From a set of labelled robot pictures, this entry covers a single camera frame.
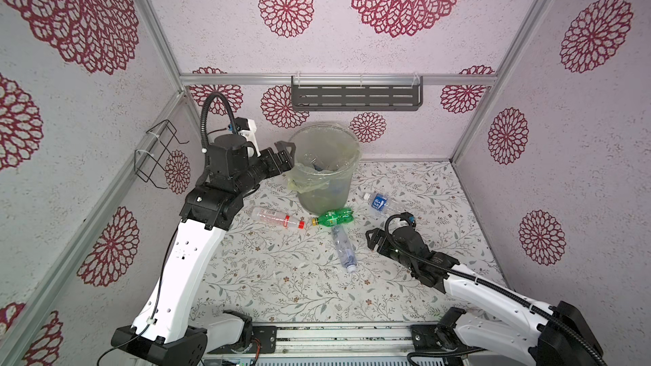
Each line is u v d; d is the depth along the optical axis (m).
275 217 0.96
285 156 0.55
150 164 0.76
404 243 0.62
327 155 1.03
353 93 0.95
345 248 0.92
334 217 0.95
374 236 0.73
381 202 1.00
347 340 0.76
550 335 0.40
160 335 0.36
